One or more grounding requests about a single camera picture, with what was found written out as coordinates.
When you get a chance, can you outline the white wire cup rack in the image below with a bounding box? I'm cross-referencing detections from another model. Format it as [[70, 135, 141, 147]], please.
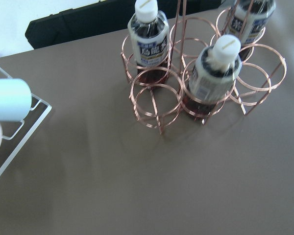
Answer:
[[0, 67, 52, 176]]

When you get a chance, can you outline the light blue cup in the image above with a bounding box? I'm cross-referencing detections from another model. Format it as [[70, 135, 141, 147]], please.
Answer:
[[0, 78, 32, 121]]

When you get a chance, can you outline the copper wire bottle rack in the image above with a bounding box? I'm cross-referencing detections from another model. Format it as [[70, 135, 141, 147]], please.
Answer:
[[121, 0, 287, 132]]

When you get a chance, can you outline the black case beside table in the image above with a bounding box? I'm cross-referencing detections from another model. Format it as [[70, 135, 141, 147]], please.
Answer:
[[25, 0, 222, 50]]

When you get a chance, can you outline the tea bottle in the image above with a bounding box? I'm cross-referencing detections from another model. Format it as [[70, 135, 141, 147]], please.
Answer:
[[127, 0, 170, 73], [224, 0, 276, 48], [183, 34, 242, 118]]

